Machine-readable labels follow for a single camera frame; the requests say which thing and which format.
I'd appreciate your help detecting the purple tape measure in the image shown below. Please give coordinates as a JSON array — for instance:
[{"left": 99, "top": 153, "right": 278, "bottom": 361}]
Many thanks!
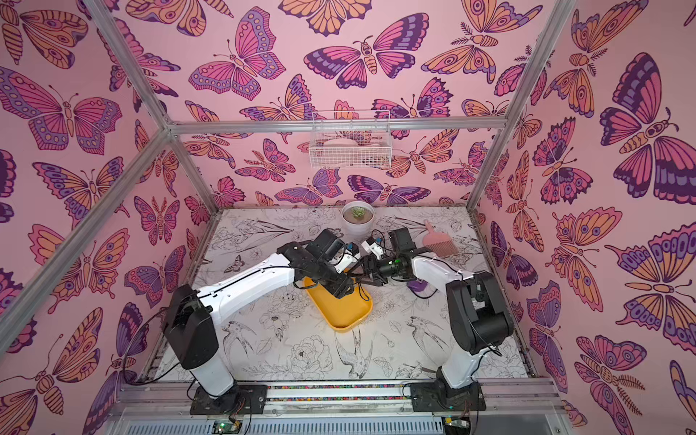
[{"left": 407, "top": 279, "right": 438, "bottom": 300}]

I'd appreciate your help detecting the yellow storage tray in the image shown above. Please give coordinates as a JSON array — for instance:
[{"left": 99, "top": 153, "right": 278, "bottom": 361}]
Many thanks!
[{"left": 303, "top": 278, "right": 373, "bottom": 333}]

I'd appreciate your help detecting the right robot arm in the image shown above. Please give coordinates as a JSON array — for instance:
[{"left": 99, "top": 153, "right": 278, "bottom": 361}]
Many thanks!
[{"left": 360, "top": 228, "right": 514, "bottom": 397}]

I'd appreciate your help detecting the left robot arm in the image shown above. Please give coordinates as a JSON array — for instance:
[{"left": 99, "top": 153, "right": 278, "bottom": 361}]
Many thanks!
[{"left": 162, "top": 229, "right": 361, "bottom": 398}]

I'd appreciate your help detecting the pink hand brush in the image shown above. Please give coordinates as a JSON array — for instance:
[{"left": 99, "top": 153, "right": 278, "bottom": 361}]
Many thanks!
[{"left": 422, "top": 220, "right": 460, "bottom": 258}]

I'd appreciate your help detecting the white plant pot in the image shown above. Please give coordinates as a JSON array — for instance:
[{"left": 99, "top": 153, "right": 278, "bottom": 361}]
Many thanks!
[{"left": 342, "top": 200, "right": 375, "bottom": 240}]

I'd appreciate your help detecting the white wire basket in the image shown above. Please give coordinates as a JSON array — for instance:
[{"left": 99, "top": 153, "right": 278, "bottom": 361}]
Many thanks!
[{"left": 307, "top": 109, "right": 393, "bottom": 170}]

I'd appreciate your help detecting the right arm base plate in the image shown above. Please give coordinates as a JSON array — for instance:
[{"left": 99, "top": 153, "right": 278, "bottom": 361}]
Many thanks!
[{"left": 408, "top": 381, "right": 487, "bottom": 413}]

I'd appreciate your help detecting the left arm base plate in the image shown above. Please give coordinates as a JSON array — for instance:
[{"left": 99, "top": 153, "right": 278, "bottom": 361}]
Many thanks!
[{"left": 190, "top": 384, "right": 268, "bottom": 416}]

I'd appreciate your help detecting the aluminium front rail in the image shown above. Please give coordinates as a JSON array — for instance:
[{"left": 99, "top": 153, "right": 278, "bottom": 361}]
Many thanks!
[{"left": 109, "top": 378, "right": 565, "bottom": 421}]

